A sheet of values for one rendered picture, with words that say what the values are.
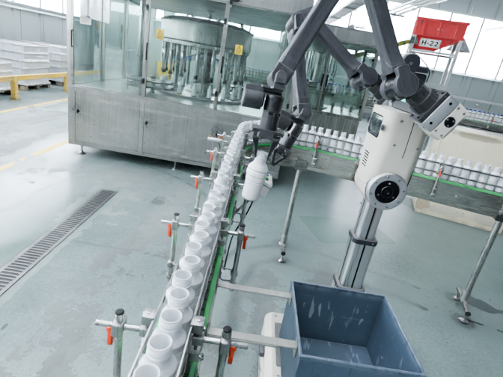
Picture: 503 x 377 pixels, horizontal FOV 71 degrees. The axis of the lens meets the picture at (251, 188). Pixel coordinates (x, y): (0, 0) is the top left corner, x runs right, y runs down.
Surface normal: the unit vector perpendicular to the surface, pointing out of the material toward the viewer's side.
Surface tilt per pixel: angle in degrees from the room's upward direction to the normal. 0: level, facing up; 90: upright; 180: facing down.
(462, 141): 90
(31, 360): 0
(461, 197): 91
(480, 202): 90
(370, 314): 90
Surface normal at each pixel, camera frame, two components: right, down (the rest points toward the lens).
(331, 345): 0.16, -0.93
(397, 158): -0.07, 0.51
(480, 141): -0.34, 0.27
